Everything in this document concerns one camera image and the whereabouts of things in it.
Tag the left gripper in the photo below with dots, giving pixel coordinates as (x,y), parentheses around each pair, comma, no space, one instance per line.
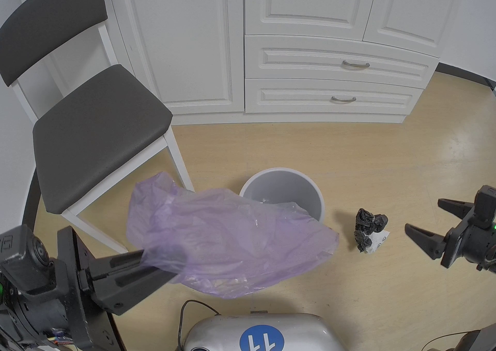
(73,303)

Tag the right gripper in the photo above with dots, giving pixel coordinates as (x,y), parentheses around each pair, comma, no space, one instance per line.
(472,245)

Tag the black plastic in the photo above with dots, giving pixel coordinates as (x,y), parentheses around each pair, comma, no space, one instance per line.
(364,225)

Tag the purple plastic bag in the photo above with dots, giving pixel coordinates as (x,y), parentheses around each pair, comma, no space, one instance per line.
(232,241)

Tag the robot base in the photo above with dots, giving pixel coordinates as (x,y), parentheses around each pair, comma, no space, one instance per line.
(232,332)

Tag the white trash bin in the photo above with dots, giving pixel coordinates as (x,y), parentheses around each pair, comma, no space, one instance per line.
(286,186)

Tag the grey white chair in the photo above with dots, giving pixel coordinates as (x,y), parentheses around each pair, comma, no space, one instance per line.
(97,128)

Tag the white wardrobe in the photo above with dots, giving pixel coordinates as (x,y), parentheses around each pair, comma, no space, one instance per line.
(310,12)

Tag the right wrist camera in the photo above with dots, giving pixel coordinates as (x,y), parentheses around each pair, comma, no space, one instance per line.
(486,202)

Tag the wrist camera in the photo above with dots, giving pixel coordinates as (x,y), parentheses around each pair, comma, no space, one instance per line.
(23,252)
(486,202)

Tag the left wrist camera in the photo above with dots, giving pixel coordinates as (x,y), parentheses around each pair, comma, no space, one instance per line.
(23,252)

